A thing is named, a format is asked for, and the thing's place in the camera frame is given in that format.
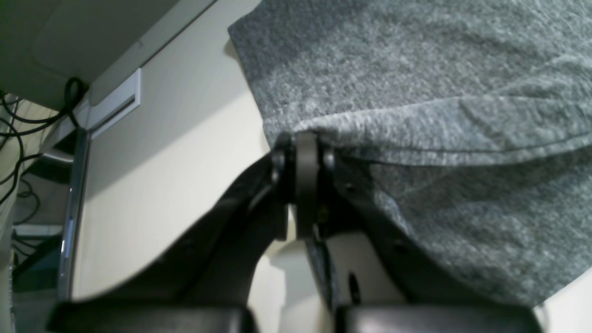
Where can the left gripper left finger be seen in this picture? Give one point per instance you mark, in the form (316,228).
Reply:
(201,283)

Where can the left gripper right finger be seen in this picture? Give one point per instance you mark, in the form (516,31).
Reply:
(381,282)

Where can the grey long-sleeve T-shirt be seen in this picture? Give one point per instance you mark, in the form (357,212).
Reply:
(470,119)

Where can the white label plate on table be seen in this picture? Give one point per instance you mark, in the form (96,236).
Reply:
(124,99)

